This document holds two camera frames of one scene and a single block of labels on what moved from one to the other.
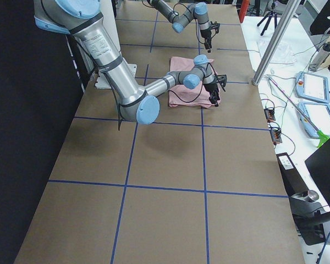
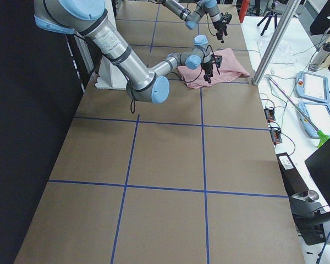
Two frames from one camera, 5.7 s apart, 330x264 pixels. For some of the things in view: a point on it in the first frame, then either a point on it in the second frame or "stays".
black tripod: (270, 16) stays
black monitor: (324, 165) stays
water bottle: (321, 55) stays
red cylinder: (245, 4) stays
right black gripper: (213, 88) to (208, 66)
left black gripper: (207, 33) to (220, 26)
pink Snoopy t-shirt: (180, 95) to (230, 69)
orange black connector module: (269, 115) stays
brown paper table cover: (192, 185) stays
